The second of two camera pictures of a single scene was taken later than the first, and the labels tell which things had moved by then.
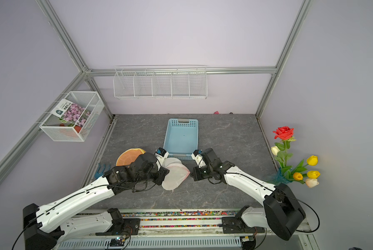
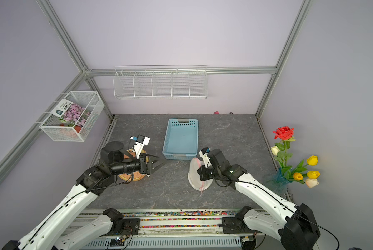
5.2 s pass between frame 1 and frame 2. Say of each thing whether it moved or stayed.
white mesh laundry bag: moved
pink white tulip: stayed
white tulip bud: stayed
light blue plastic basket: stayed
